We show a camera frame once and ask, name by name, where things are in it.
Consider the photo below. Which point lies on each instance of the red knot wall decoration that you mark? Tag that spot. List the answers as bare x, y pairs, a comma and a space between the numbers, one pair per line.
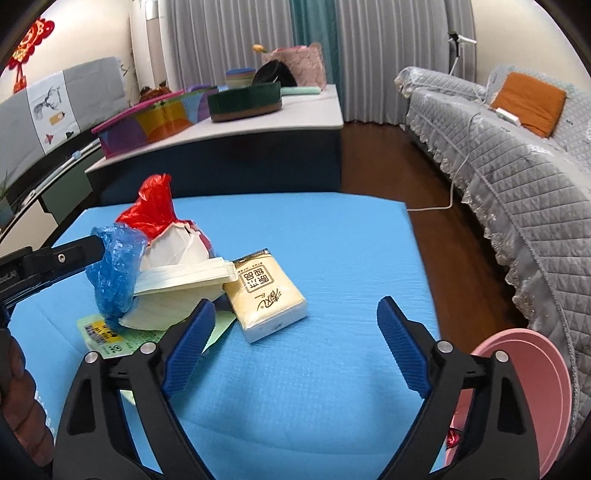
30, 46

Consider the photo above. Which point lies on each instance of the white standing air conditioner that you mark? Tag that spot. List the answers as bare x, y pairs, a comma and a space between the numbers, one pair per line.
150, 46

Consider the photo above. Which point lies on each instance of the pink basket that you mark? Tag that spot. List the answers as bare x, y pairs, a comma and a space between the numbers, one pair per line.
307, 64

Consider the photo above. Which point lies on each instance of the purple plastic container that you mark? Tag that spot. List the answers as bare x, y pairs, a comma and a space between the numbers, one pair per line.
201, 87

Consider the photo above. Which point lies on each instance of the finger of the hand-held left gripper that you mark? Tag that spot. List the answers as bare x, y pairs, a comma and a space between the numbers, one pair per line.
64, 258
51, 287

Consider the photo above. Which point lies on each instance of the orange cushion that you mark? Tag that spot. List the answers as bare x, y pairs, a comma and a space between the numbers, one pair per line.
531, 104

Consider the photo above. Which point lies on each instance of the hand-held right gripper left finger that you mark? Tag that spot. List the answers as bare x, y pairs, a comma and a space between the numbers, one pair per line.
191, 341

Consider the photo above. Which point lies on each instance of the black bag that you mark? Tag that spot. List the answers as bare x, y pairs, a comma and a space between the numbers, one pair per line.
274, 74

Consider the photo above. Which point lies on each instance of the grey quilted covered sofa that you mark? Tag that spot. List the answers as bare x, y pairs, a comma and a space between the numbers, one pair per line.
508, 184

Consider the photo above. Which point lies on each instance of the grey curtain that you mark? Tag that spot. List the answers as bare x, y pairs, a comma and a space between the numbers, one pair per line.
221, 37
392, 50

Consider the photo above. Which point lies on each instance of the green packet with yellow label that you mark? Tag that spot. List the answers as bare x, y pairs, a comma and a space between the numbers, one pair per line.
104, 339

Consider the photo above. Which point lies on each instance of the white paper carton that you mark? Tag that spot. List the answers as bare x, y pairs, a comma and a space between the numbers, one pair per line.
171, 258

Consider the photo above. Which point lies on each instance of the stacked plastic bowls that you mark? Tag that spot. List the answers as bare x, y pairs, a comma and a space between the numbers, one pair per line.
239, 78

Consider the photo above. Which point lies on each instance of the teal curtain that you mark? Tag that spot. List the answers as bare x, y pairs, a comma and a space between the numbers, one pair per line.
314, 27

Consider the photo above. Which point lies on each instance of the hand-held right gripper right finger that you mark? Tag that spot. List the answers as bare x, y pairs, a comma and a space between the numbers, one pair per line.
399, 341

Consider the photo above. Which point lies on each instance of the grey covered television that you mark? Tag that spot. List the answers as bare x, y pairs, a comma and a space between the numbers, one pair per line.
69, 101

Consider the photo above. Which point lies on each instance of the white power strip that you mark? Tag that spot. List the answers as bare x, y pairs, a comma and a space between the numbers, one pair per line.
507, 115

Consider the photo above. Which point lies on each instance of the dark television cabinet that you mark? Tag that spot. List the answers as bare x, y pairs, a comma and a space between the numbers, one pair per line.
55, 194

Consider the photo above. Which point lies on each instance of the yellow tissue packet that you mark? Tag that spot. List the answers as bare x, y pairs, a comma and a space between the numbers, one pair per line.
265, 300

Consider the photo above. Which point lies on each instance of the white coffee table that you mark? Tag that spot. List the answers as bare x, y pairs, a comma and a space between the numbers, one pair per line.
277, 120

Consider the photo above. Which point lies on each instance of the mint green foam tray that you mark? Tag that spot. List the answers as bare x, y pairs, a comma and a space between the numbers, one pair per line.
302, 91

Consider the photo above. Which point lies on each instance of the colourful storage box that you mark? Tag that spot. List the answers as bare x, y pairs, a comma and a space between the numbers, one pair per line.
157, 117

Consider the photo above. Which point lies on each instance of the white floor stand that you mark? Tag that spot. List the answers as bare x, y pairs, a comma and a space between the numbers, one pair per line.
459, 46

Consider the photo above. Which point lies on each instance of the blue table cover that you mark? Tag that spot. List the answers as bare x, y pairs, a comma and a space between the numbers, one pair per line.
323, 258

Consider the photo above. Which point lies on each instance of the green round basin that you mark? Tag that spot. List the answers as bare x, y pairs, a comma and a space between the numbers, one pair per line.
242, 104

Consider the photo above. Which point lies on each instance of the light green paper packet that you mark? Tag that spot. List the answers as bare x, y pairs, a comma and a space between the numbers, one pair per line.
221, 327

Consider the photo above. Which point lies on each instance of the person's left hand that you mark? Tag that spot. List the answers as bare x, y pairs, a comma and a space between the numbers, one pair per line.
27, 406

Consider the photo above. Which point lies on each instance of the pink plastic bin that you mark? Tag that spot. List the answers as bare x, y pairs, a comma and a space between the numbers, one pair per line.
531, 369

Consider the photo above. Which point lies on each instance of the red plastic bag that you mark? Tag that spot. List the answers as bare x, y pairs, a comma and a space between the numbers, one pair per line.
154, 203

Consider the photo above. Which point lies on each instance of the brown ornament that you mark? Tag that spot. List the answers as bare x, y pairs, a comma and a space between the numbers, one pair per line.
152, 94

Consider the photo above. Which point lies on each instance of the blue plastic bag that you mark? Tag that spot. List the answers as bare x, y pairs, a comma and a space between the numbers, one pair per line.
115, 272

